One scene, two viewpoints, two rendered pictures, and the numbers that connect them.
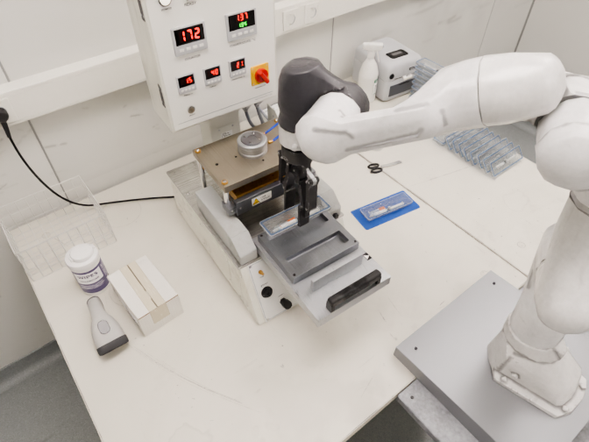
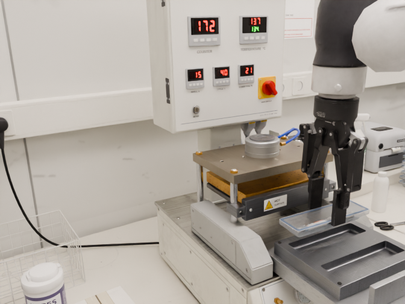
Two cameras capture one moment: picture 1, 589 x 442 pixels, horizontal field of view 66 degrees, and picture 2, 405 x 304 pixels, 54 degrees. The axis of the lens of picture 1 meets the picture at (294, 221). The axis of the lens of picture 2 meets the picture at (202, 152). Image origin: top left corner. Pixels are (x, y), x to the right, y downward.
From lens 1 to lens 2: 0.50 m
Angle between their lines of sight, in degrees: 30
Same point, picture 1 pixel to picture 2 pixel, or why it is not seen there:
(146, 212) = (123, 257)
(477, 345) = not seen: outside the picture
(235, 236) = (244, 241)
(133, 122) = (125, 166)
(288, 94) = (334, 12)
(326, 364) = not seen: outside the picture
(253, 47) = (263, 57)
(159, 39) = (175, 24)
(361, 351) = not seen: outside the picture
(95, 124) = (88, 161)
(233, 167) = (241, 163)
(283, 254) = (316, 261)
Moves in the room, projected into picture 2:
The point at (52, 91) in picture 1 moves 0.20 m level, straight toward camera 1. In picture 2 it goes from (55, 113) to (63, 126)
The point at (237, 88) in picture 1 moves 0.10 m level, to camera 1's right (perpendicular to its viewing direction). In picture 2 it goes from (244, 97) to (284, 97)
